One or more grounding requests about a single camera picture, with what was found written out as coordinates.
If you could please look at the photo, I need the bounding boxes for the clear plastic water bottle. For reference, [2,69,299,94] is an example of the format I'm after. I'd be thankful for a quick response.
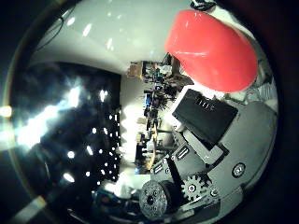
[164,8,275,101]

